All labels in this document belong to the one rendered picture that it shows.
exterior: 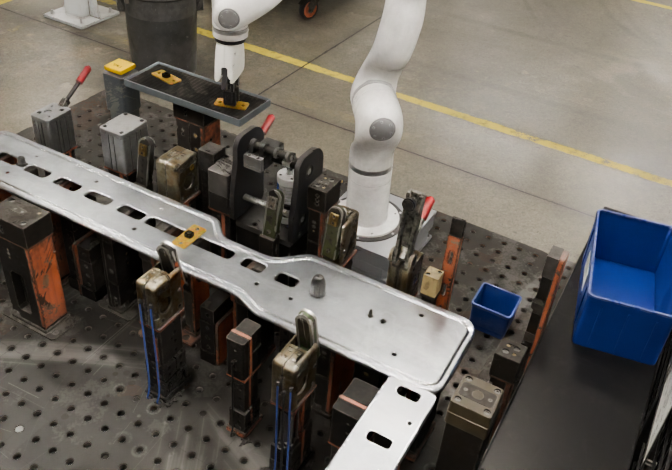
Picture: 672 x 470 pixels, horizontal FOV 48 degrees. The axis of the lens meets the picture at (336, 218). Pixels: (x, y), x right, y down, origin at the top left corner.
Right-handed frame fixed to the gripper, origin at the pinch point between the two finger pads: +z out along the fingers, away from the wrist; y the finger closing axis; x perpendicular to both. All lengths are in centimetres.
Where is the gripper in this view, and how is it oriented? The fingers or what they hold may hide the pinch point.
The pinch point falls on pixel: (231, 95)
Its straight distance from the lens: 192.3
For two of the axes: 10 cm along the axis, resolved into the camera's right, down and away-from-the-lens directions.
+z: -0.7, 8.0, 5.9
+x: 9.8, 1.8, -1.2
